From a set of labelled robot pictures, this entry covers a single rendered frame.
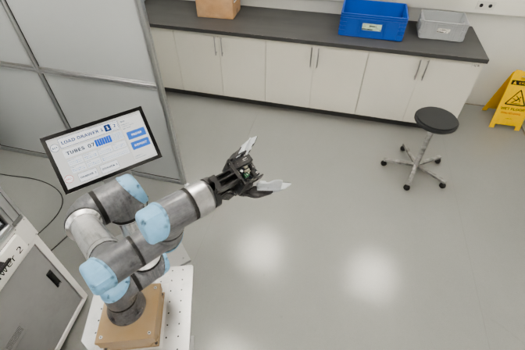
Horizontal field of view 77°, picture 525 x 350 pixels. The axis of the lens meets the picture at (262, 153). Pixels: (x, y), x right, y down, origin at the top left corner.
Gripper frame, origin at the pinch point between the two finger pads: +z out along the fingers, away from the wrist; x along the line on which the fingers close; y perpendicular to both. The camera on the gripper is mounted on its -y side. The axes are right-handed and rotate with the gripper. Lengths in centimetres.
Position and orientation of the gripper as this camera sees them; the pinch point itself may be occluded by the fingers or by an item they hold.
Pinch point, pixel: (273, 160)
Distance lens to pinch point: 84.9
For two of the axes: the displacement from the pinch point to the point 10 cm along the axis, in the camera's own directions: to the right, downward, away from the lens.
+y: 3.0, -4.7, -8.3
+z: 7.7, -4.0, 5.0
